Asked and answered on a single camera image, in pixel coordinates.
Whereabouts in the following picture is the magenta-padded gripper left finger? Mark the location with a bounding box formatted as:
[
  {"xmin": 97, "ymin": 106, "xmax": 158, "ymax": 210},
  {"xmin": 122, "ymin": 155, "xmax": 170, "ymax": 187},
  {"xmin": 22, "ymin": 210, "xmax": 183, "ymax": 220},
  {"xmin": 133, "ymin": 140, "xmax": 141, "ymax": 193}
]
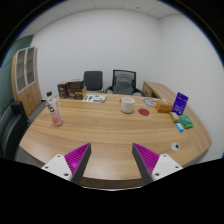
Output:
[{"xmin": 41, "ymin": 142, "xmax": 92, "ymax": 185}]

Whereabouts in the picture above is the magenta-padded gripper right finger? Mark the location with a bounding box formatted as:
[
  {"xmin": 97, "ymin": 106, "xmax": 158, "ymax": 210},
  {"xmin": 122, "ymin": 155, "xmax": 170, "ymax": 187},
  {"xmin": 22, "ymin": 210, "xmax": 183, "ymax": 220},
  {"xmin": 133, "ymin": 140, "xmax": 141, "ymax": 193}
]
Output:
[{"xmin": 131, "ymin": 142, "xmax": 184, "ymax": 186}]

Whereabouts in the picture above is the pink drink bottle black cap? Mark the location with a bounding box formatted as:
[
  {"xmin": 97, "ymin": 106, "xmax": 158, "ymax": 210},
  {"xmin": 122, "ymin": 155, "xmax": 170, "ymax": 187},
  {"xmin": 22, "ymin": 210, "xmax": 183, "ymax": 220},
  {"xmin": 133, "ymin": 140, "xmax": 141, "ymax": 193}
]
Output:
[{"xmin": 45, "ymin": 90, "xmax": 64, "ymax": 127}]

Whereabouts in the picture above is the small blue packet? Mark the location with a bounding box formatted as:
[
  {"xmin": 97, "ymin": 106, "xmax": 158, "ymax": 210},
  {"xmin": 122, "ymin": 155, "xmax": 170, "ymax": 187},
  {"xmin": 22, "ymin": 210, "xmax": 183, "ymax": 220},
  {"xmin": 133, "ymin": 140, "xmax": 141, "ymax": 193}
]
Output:
[{"xmin": 175, "ymin": 122, "xmax": 185, "ymax": 133}]

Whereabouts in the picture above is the flat round red coaster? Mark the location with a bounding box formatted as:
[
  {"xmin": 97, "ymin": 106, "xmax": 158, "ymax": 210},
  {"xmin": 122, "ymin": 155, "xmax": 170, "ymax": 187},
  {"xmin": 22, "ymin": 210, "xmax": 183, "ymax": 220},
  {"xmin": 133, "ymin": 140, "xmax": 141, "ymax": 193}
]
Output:
[{"xmin": 137, "ymin": 108, "xmax": 151, "ymax": 117}]

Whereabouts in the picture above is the yellow-brown snack packet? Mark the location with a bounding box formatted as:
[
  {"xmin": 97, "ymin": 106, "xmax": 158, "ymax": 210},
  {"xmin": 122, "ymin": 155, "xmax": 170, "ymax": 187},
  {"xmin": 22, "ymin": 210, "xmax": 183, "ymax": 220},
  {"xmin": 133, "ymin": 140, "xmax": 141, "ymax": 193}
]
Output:
[{"xmin": 168, "ymin": 111, "xmax": 181, "ymax": 123}]

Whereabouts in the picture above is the green packet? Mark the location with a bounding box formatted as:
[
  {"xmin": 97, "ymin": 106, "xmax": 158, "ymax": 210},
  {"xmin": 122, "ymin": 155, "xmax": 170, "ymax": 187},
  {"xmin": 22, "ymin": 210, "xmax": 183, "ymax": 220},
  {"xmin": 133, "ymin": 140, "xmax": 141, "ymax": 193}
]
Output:
[{"xmin": 178, "ymin": 114, "xmax": 195, "ymax": 130}]

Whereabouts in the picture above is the white ceramic mug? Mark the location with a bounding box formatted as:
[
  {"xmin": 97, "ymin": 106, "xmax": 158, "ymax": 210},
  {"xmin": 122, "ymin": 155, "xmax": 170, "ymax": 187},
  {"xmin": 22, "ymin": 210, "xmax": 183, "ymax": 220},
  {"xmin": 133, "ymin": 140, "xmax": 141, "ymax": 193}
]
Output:
[{"xmin": 120, "ymin": 96, "xmax": 136, "ymax": 115}]

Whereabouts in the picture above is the white printed leaflet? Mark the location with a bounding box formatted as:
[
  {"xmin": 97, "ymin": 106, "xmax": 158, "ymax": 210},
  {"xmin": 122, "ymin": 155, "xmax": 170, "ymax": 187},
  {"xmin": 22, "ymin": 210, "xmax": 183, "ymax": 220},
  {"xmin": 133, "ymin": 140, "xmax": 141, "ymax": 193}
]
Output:
[{"xmin": 82, "ymin": 94, "xmax": 107, "ymax": 104}]

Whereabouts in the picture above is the purple standing sign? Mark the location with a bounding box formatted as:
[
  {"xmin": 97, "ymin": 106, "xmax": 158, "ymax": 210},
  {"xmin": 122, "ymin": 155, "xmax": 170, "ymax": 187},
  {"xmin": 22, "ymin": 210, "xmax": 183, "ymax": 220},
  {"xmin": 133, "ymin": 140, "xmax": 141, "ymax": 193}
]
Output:
[{"xmin": 171, "ymin": 91, "xmax": 189, "ymax": 116}]

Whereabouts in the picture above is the tan cardboard box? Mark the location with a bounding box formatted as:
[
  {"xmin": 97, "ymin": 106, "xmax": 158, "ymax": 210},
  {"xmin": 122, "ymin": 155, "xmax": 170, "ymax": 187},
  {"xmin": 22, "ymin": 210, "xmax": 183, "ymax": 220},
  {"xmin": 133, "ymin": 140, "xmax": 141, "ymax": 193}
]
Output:
[{"xmin": 68, "ymin": 86, "xmax": 88, "ymax": 101}]

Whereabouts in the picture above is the wooden side desk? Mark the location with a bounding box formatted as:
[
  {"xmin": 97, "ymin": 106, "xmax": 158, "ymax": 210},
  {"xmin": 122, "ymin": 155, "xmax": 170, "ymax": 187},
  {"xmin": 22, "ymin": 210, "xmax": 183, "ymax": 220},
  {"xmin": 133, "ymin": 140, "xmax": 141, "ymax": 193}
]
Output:
[{"xmin": 141, "ymin": 80, "xmax": 184, "ymax": 105}]

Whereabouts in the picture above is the small dark brown box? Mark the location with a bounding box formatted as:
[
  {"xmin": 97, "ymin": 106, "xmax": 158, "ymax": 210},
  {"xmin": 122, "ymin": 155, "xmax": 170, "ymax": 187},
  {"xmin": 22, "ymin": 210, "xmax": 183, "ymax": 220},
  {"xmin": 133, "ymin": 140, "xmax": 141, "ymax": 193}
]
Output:
[{"xmin": 56, "ymin": 81, "xmax": 70, "ymax": 100}]

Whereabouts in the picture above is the black leather armchair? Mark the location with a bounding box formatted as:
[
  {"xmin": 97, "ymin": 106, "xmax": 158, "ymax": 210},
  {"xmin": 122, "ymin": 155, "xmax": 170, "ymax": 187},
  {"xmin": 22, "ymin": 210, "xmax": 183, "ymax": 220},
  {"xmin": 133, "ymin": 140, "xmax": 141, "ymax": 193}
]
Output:
[{"xmin": 0, "ymin": 100, "xmax": 30, "ymax": 160}]

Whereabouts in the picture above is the grey mesh office chair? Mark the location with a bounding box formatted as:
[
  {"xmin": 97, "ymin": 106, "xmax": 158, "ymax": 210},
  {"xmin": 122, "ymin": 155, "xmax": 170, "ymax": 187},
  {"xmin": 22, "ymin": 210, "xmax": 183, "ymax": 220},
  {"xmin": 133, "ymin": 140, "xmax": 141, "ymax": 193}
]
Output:
[{"xmin": 105, "ymin": 69, "xmax": 146, "ymax": 97}]

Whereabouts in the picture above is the black visitor chair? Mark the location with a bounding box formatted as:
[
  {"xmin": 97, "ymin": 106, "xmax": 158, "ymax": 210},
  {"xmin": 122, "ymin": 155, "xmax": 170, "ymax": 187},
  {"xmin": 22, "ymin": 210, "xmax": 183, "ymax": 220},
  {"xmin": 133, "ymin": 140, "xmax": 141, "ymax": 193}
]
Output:
[{"xmin": 82, "ymin": 70, "xmax": 104, "ymax": 94}]

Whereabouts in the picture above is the wooden glass-door shelf cabinet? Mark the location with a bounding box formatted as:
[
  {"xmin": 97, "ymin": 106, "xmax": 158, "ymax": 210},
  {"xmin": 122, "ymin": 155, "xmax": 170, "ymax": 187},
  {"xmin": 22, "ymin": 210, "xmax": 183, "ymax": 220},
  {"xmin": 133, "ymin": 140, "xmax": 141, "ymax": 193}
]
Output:
[{"xmin": 10, "ymin": 45, "xmax": 42, "ymax": 117}]

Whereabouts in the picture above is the round grey cable grommet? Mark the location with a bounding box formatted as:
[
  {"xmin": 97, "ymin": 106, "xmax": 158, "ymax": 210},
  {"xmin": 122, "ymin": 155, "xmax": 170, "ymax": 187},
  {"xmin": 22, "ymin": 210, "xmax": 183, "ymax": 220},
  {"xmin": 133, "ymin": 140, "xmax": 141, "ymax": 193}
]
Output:
[{"xmin": 170, "ymin": 141, "xmax": 181, "ymax": 152}]

